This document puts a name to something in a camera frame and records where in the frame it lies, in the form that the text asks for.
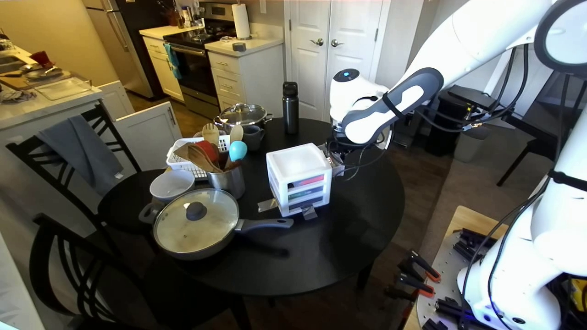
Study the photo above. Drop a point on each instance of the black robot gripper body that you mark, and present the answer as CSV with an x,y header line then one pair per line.
x,y
339,147

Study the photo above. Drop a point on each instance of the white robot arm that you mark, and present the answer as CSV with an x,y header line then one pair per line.
x,y
508,286

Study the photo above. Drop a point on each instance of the white plastic drawer unit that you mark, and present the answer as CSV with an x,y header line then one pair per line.
x,y
299,178

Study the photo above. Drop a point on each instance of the black water bottle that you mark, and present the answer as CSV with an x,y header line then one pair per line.
x,y
290,107

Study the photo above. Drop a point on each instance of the round black table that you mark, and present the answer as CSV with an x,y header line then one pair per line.
x,y
343,241

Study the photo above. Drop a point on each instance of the light blue spatula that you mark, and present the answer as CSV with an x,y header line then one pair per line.
x,y
236,151

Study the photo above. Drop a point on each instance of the metal utensil holder cup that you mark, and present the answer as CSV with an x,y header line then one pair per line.
x,y
229,182

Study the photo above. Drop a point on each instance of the white double door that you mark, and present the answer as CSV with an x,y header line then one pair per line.
x,y
324,37

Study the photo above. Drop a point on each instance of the black orange clamp upper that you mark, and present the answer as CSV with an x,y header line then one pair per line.
x,y
424,264

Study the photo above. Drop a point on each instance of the black orange clamp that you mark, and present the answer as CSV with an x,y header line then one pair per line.
x,y
424,264
420,286

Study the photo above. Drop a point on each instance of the black orange clamp lower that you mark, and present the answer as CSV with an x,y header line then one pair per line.
x,y
420,286

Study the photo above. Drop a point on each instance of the grey frying pan with lid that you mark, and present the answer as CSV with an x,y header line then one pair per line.
x,y
200,222

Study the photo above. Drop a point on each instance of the white bowl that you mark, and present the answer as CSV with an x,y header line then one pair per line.
x,y
170,184

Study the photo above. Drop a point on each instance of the white plastic basket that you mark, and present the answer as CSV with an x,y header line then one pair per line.
x,y
180,162

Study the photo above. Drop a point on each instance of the paper towel roll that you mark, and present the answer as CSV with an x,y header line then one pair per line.
x,y
240,21

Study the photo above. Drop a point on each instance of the black kitchen stove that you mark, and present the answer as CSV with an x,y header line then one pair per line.
x,y
194,76

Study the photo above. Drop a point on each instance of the black wooden chair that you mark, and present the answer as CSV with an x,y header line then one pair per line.
x,y
57,171

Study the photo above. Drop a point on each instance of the grey cloth on chair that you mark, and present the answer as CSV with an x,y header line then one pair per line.
x,y
84,151

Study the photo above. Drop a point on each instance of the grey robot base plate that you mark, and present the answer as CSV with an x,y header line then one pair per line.
x,y
447,263

